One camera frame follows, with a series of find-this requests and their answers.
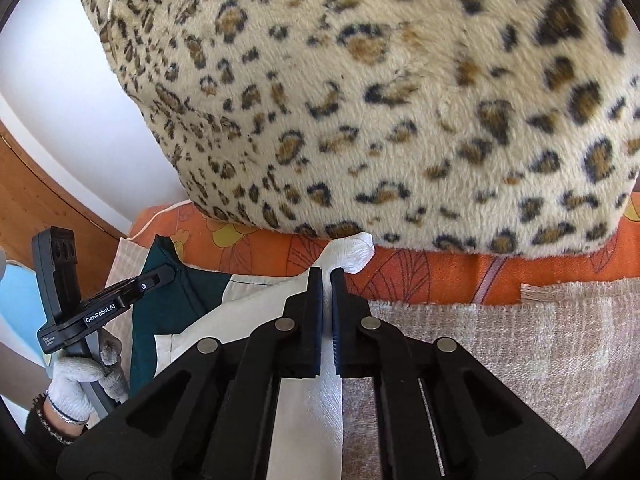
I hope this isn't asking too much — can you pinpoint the teal white floral print garment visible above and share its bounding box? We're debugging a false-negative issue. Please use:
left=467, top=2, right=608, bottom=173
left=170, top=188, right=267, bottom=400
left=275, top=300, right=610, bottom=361
left=129, top=237, right=343, bottom=479

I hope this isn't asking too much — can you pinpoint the left forearm black sleeve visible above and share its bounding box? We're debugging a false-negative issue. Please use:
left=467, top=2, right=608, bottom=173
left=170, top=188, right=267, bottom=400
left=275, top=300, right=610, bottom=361
left=25, top=393, right=88, bottom=472

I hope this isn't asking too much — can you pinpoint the left hand in grey glove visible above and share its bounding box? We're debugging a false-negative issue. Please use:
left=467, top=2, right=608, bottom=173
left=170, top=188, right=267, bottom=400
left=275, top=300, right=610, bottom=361
left=46, top=330, right=129, bottom=426

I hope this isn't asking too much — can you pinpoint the light blue board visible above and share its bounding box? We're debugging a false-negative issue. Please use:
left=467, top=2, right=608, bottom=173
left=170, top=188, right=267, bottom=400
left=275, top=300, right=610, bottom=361
left=0, top=255, right=51, bottom=367

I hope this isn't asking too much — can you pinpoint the wooden door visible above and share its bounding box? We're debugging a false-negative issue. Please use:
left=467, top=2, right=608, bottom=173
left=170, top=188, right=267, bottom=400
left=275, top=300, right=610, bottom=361
left=1, top=127, right=122, bottom=296

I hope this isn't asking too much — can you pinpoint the orange floral bed sheet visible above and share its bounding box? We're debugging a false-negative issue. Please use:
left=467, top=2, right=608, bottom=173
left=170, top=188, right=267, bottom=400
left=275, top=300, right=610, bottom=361
left=129, top=193, right=640, bottom=304

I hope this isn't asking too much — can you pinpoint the pink plaid bed blanket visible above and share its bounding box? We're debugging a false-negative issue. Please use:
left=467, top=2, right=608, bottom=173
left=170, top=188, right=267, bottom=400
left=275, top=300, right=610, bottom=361
left=102, top=236, right=640, bottom=480

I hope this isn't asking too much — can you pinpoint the leopard print plush cushion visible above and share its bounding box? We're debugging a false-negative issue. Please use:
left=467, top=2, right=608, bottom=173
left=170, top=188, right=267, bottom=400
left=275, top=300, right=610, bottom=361
left=81, top=0, right=639, bottom=258

